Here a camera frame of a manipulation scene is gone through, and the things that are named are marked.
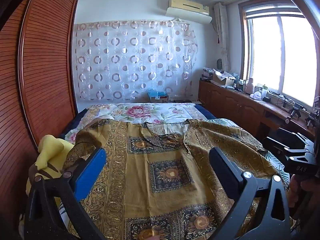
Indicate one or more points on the white air deflector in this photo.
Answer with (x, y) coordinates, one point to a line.
(190, 15)

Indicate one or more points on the flat black device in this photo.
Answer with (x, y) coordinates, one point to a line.
(182, 101)

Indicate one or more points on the stack of small boxes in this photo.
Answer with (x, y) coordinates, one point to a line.
(208, 73)

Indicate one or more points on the small black box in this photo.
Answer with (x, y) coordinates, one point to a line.
(266, 99)

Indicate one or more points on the wooden framed window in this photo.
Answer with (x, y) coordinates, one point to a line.
(267, 55)

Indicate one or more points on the circle pattern sheer curtain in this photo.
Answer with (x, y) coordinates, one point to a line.
(130, 60)

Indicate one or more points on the yellow plush toy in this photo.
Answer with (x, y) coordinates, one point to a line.
(52, 150)

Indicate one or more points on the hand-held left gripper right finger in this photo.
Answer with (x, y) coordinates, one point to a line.
(222, 167)

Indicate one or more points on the person's right hand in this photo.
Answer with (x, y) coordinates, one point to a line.
(295, 190)

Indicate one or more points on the palm leaf print sheet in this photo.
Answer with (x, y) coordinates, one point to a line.
(276, 165)

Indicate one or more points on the green capped bottle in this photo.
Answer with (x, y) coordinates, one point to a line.
(264, 92)

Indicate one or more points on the white crumpled bag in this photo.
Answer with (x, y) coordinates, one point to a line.
(256, 96)

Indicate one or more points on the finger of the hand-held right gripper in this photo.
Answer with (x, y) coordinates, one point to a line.
(287, 133)
(275, 145)

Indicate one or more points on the small tripod camera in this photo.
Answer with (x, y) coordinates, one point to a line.
(297, 110)
(312, 120)

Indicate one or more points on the tied white window curtain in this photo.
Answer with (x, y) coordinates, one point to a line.
(222, 30)

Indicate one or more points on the long wooden cabinet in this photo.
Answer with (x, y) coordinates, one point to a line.
(225, 100)

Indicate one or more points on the golden patterned garment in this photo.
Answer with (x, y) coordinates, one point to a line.
(140, 165)

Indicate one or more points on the floral quilt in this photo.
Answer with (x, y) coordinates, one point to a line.
(140, 111)

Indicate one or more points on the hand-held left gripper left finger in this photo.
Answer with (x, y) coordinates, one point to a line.
(91, 172)

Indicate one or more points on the wall air conditioner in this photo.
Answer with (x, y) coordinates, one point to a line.
(187, 3)

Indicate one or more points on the dark round fan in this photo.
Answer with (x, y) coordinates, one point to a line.
(219, 63)

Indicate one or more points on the open cardboard box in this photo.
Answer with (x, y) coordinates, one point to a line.
(225, 80)

